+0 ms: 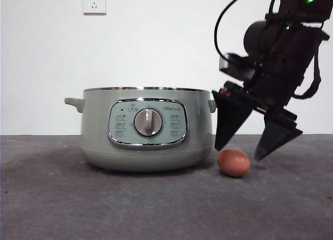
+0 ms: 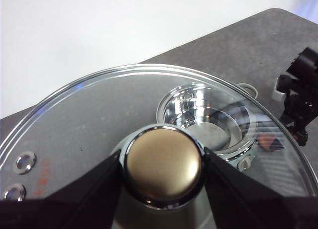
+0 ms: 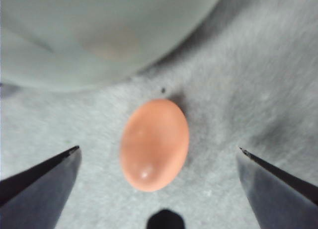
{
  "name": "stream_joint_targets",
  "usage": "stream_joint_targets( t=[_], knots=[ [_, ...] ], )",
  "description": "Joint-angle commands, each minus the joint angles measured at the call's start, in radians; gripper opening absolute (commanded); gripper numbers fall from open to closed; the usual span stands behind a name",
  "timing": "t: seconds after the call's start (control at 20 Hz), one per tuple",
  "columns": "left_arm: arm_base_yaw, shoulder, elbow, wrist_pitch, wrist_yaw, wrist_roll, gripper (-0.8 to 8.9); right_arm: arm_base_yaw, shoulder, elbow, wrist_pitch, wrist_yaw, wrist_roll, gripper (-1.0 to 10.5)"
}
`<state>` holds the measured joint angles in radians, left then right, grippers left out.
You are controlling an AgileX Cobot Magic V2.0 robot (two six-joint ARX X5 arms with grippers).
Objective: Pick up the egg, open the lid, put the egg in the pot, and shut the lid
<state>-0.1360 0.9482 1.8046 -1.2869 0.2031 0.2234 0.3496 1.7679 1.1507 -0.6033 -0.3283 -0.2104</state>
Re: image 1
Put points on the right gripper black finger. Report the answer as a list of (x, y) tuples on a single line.
[(230, 112), (278, 137)]

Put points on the brown egg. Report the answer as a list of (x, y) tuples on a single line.
[(233, 162)]

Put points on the pale green electric pot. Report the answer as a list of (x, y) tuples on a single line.
[(96, 130)]

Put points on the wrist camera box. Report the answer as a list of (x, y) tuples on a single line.
[(234, 67)]

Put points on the white wall socket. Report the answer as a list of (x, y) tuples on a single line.
[(94, 2)]

